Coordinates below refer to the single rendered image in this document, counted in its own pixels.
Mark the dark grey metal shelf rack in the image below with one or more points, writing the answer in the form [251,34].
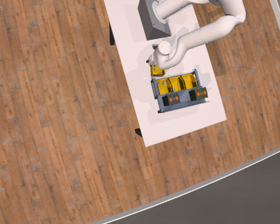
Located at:
[184,96]

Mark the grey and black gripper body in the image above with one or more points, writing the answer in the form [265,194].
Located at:
[151,61]

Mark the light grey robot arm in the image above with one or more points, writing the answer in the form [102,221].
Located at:
[234,15]

